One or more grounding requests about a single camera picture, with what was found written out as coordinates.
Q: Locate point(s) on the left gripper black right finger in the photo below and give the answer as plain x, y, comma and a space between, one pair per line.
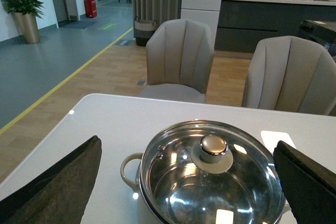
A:
308, 186

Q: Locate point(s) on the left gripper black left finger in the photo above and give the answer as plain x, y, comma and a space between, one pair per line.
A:
61, 193

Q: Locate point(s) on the glass pot lid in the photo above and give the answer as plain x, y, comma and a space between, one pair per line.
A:
210, 171

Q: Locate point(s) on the white electric cooking pot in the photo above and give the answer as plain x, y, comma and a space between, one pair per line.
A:
131, 182

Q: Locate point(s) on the right beige chair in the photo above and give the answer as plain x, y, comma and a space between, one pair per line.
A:
291, 74

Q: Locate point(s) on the beige chair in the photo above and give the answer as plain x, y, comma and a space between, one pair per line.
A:
291, 74
179, 58

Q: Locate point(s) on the dark kitchen counter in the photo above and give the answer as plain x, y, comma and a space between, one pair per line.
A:
243, 23

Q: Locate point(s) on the woven laundry basket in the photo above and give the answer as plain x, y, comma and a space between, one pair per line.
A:
143, 30

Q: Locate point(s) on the left beige chair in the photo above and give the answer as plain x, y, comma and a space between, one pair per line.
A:
179, 58

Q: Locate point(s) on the potted green plant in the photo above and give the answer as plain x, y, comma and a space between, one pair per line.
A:
25, 13

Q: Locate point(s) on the red bin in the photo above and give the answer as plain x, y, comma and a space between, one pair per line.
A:
90, 8

